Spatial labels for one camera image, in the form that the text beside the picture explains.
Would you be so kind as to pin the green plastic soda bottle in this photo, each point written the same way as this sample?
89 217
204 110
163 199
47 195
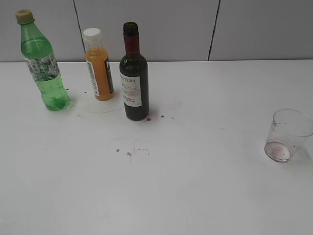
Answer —
41 62

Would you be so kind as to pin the dark red wine bottle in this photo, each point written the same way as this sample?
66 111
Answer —
134 75

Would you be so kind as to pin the orange juice bottle white cap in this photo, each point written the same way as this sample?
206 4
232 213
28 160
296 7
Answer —
97 60

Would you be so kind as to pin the transparent plastic cup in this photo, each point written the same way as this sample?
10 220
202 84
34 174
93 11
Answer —
288 132

